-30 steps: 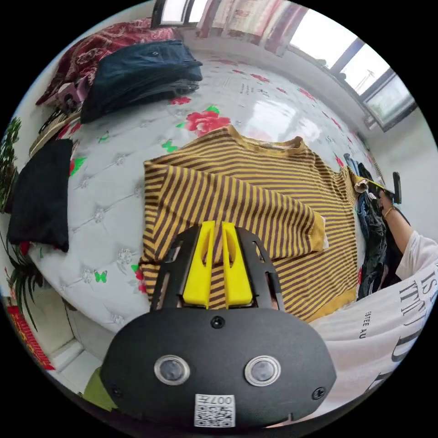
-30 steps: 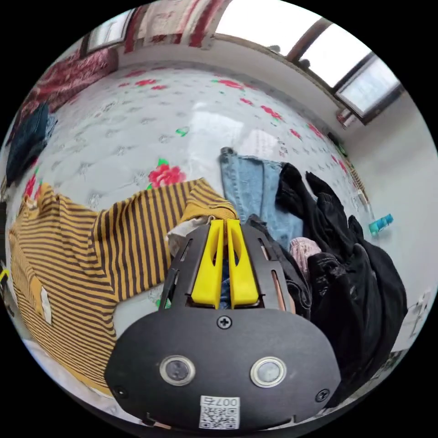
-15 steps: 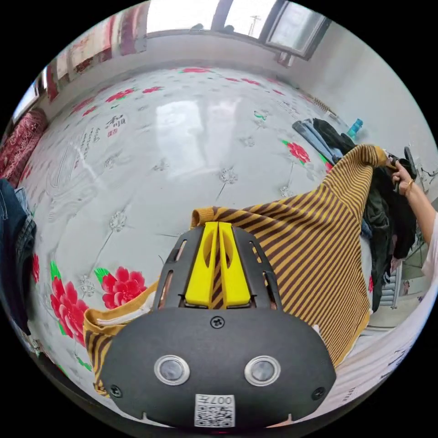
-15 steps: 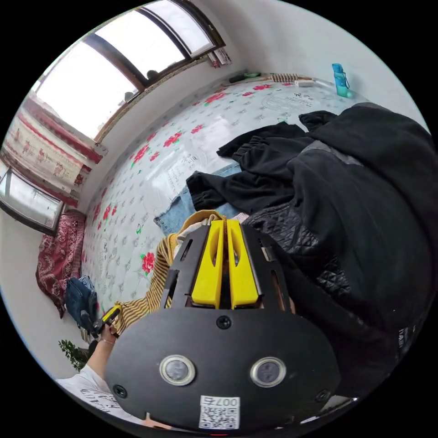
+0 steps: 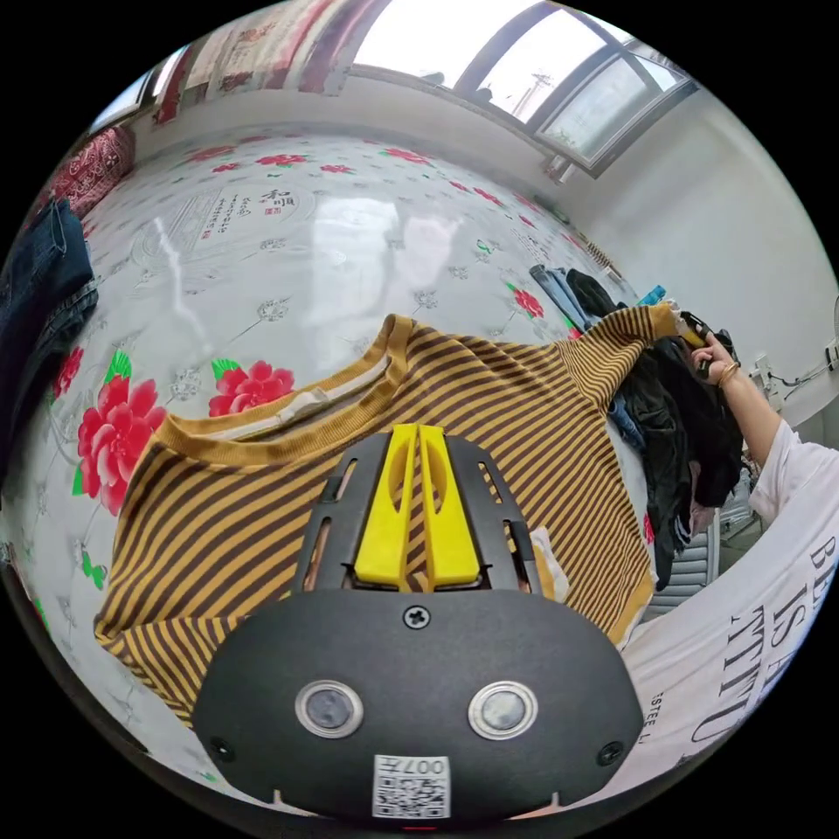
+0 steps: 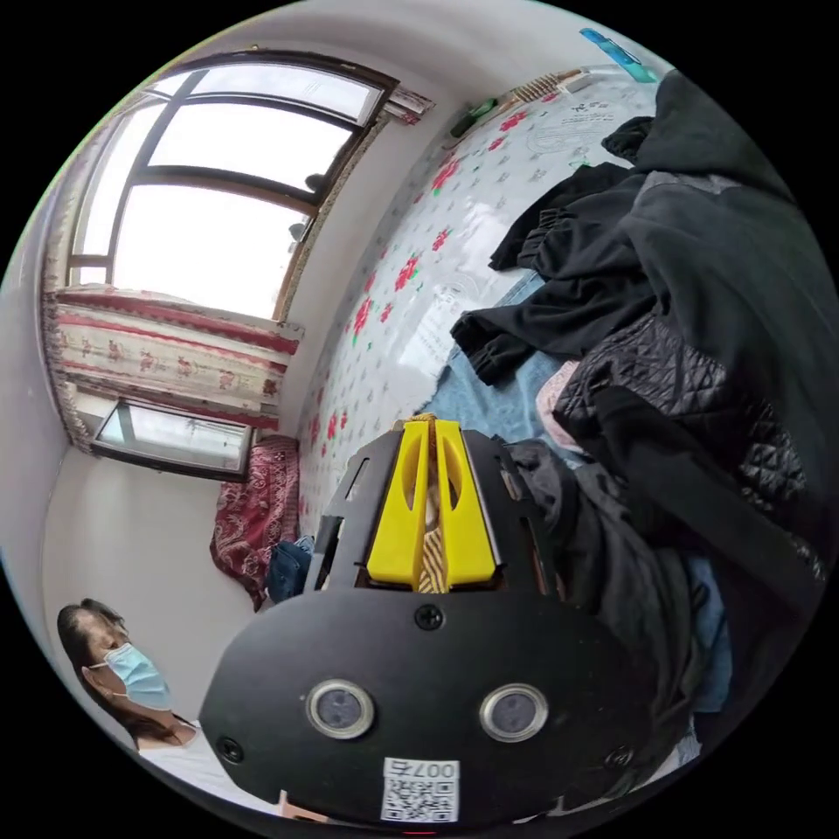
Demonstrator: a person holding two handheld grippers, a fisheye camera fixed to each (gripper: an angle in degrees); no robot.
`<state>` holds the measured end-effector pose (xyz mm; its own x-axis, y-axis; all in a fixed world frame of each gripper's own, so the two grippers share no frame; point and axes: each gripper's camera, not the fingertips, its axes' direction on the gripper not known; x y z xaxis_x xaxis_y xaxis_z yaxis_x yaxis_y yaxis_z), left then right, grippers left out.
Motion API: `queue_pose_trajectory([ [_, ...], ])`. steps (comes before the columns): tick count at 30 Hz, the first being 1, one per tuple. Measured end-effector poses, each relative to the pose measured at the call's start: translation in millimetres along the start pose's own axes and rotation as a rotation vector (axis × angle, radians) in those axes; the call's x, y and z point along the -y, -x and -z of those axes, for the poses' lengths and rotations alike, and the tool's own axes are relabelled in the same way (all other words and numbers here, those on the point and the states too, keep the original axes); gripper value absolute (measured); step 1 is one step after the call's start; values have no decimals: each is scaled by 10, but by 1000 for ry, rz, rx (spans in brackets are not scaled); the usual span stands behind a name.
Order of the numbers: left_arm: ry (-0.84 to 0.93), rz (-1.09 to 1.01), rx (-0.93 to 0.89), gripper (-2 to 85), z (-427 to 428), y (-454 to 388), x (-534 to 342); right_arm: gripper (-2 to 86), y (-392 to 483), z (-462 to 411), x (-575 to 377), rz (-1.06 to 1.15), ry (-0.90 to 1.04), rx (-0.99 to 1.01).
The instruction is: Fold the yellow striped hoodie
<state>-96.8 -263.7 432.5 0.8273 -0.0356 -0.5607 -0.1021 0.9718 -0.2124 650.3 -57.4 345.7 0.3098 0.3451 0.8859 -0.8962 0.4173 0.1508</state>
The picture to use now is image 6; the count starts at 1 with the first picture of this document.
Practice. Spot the person's right hand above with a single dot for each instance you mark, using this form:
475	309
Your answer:
298	805

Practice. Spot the person's body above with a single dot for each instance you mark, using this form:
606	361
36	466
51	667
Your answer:
131	682

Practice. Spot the folded blue jeans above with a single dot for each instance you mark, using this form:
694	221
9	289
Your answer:
288	570

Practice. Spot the bed with floral sheet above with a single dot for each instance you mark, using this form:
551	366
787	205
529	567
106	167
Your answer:
406	314

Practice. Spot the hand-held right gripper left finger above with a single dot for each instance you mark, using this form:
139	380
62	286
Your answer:
392	524

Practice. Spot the pile of clothes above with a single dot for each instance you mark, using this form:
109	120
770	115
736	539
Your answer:
682	341

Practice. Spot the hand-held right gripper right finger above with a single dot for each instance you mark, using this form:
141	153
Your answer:
467	537

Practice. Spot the floral red striped curtain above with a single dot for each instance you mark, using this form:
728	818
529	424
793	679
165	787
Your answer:
164	354

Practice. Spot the red patterned pillow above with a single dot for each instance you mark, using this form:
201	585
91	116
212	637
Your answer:
252	511

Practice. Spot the window with dark frame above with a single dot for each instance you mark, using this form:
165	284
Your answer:
216	196

